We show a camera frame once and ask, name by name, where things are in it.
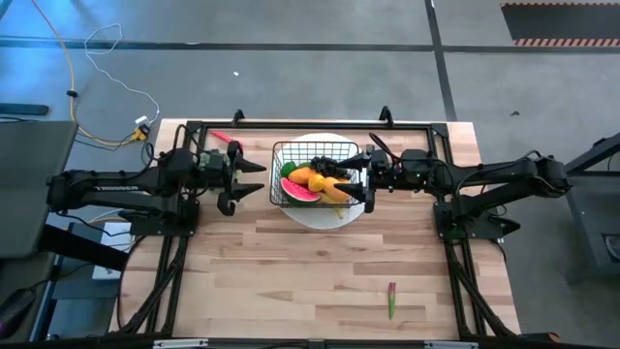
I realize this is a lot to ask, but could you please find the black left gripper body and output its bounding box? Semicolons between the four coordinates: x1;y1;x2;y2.
195;140;242;218

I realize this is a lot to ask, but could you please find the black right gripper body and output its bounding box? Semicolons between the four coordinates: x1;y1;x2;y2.
363;144;406;214

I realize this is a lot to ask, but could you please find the orange mango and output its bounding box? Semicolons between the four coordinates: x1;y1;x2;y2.
322;175;352;205

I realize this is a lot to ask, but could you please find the dark grape bunch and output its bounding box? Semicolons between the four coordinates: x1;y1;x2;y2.
309;154;351;179

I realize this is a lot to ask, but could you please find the small red chili pepper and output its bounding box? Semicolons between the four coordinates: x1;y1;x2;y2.
209;129;244;150

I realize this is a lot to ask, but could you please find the watermelon slice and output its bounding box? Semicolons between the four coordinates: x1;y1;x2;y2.
279;176;323;205

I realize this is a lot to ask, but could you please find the white round plate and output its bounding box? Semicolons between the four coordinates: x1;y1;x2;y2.
276;132;367;232

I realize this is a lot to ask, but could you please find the white paper sheet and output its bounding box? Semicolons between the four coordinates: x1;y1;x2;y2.
90;220;133;281

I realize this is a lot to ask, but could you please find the grey cabinet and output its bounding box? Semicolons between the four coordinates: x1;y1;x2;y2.
0;119;79;261

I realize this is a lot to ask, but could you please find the dark grey equipment stand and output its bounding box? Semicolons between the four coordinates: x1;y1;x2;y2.
564;130;620;285

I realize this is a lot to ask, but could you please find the black flat bar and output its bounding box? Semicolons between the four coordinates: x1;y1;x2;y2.
0;103;50;117

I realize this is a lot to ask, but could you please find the black hazard striped floor mat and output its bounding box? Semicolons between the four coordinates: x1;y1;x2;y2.
500;2;620;48

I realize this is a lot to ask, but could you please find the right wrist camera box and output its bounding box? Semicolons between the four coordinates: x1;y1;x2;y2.
371;148;392;170

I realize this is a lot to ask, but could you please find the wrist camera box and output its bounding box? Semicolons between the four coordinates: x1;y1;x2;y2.
200;149;230;172
371;148;392;170

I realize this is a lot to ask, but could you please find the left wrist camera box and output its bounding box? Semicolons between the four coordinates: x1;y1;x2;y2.
200;149;230;172

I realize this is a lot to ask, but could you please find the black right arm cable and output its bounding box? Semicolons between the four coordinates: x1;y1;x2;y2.
367;131;403;161

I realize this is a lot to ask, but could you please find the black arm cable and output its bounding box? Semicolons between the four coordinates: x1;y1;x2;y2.
139;120;201;169
367;131;403;161

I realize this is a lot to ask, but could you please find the black wire basket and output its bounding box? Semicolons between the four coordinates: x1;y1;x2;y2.
268;140;365;209

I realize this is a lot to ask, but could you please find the black aluminium table frame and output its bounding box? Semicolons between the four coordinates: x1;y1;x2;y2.
108;105;558;349

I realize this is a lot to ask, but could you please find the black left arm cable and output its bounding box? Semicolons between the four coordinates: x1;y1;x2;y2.
139;120;201;169

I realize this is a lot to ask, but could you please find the white floor cable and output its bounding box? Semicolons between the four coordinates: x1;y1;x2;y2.
83;22;162;126

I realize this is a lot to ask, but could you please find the silver bracket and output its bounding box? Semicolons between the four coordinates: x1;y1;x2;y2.
423;340;480;349
152;338;209;349

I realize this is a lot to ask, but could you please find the orange floor cable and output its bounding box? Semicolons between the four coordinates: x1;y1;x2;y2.
29;0;146;146

